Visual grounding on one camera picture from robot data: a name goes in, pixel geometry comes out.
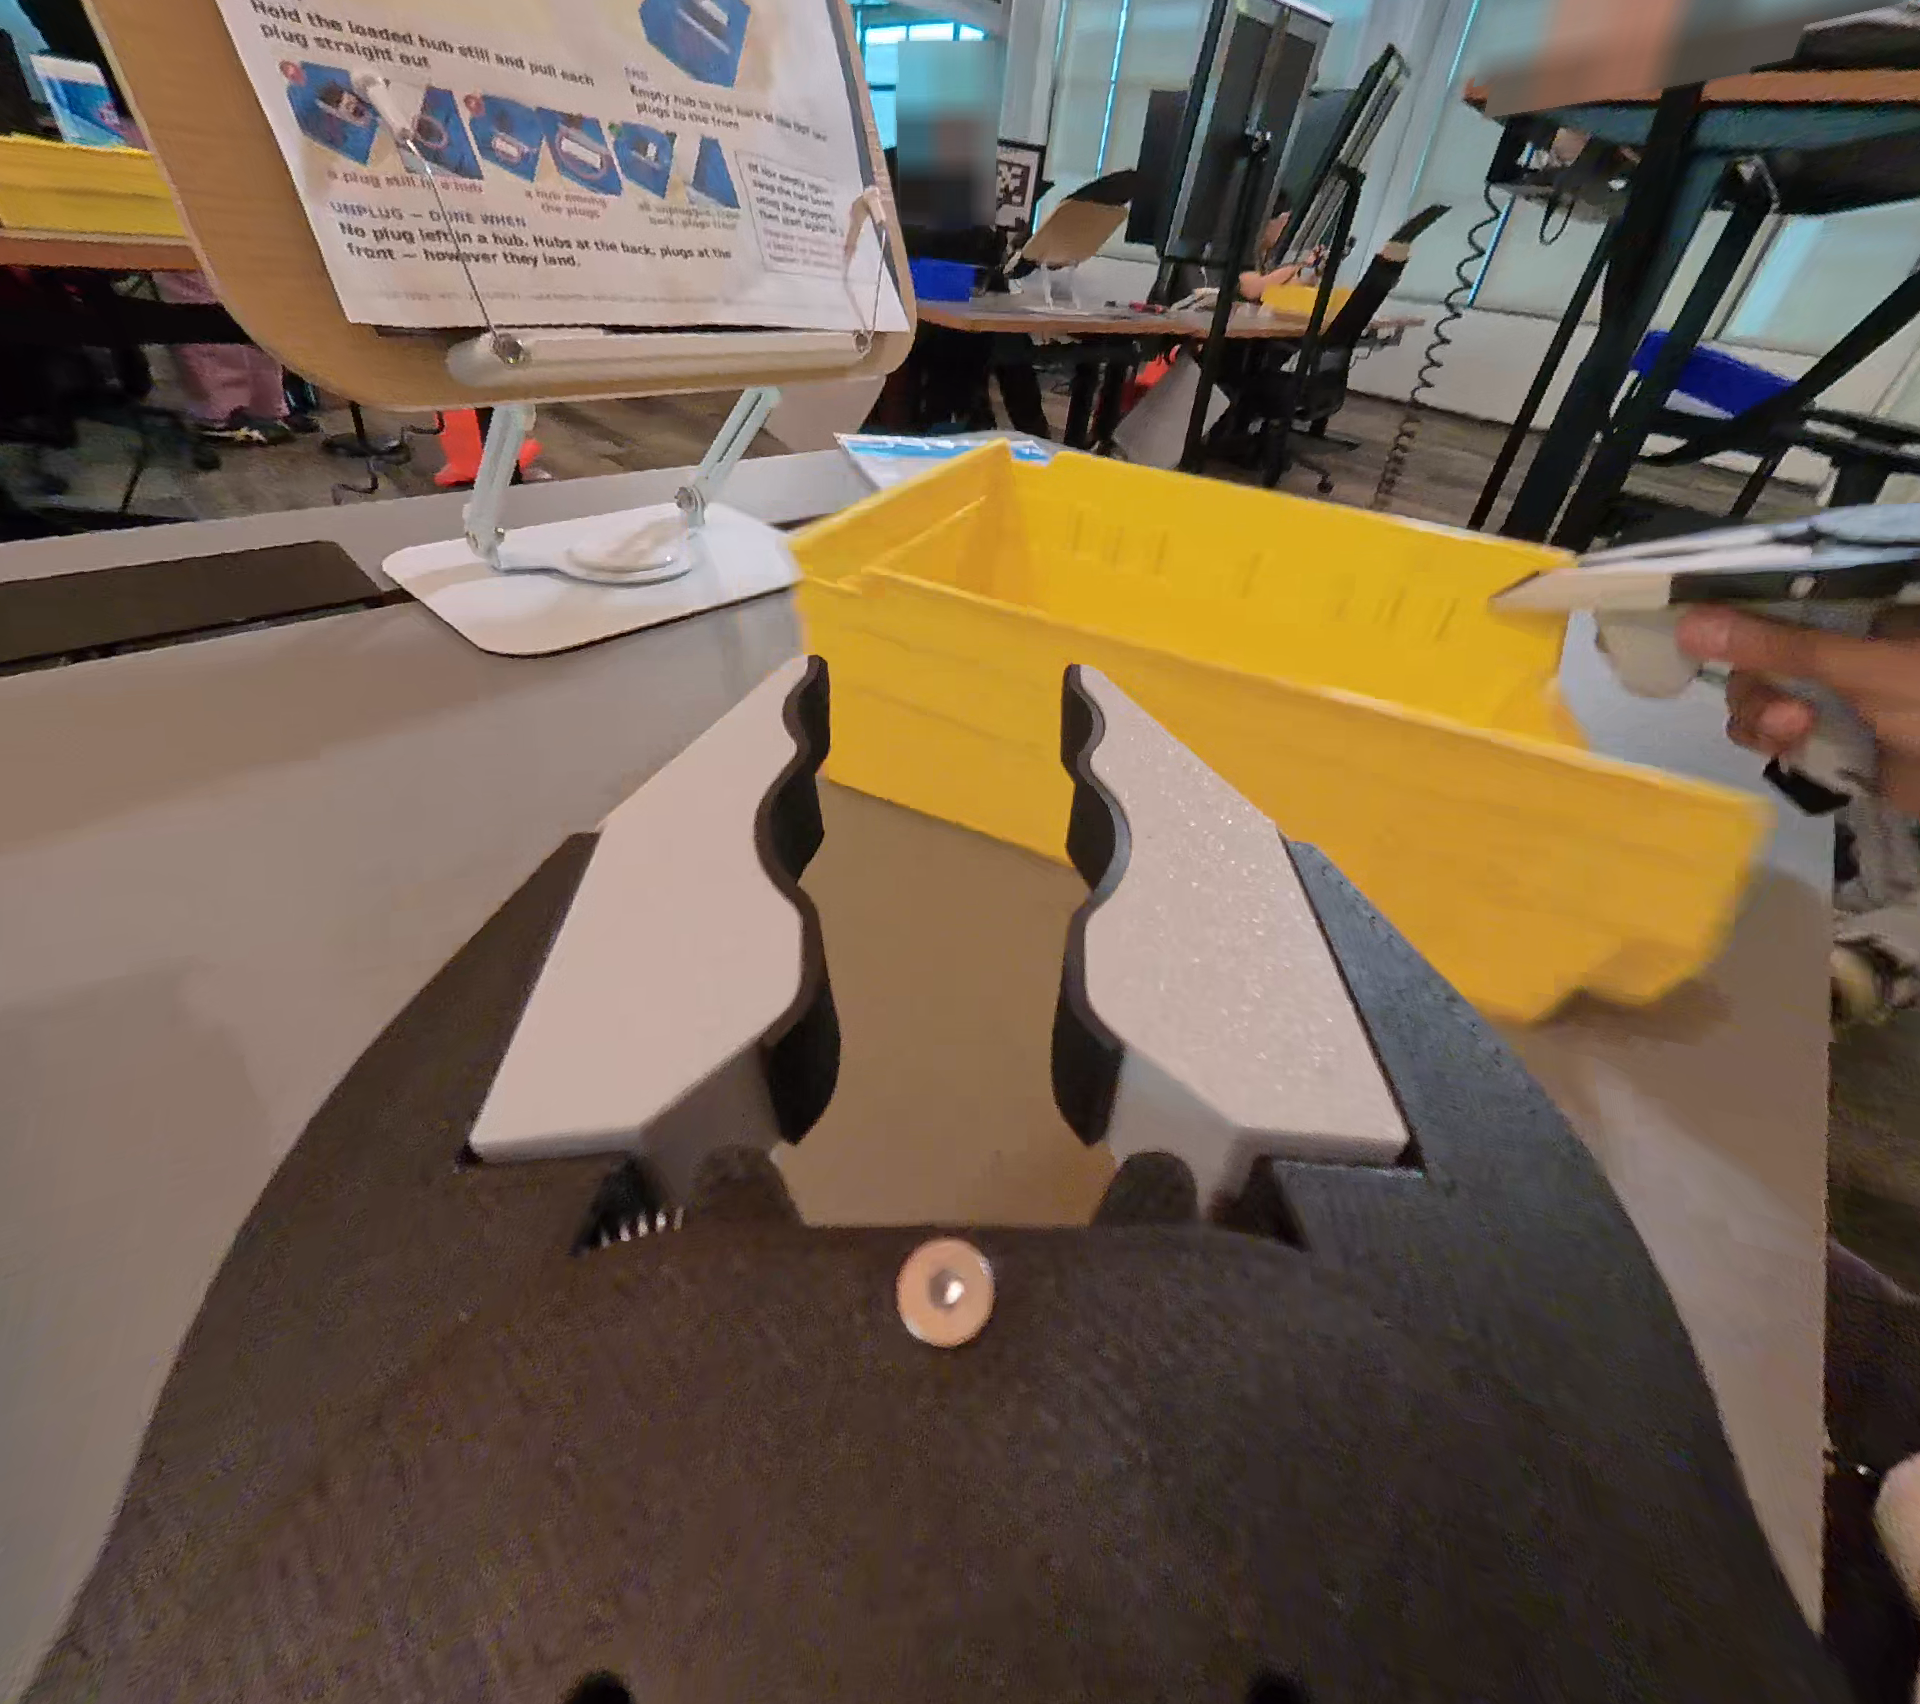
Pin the clear blue plastic bag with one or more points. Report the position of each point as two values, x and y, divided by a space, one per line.
914 458

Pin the black frame desk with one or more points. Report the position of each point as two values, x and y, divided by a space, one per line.
1650 235

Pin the orange traffic cone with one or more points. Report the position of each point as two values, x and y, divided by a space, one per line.
473 452

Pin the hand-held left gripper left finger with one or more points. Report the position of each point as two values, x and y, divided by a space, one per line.
660 968

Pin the yellow plastic bin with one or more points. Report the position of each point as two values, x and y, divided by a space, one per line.
1351 745
91 189

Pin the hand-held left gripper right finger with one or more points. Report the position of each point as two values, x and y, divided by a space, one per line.
1230 968

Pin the blue bin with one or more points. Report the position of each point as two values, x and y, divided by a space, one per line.
1711 373
943 279

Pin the wooden table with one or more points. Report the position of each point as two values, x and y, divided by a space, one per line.
1080 317

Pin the white document stand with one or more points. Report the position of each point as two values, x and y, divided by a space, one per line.
601 594

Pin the cardboard document stand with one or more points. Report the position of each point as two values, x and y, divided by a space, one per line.
1065 242

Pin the black monitor on stand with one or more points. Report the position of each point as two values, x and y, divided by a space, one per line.
1238 114
1359 145

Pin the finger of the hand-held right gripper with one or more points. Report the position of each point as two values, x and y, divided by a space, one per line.
1800 534
1591 591

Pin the person's right hand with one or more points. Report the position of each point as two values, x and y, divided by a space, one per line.
1861 685

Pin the instruction sheet on stand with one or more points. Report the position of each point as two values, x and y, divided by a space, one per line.
181 235

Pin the framed marker sign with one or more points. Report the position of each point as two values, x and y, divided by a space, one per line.
1017 183

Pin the black office chair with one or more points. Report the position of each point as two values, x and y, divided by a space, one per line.
1320 384

